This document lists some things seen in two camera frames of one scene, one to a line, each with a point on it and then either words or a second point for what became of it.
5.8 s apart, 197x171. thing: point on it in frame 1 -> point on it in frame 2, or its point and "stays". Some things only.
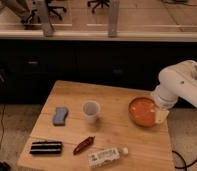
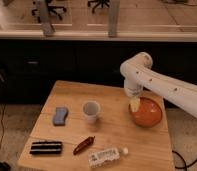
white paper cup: (91, 109) stays
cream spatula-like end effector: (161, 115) -> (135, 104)
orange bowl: (142, 111) stays
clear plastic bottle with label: (98, 158) stays
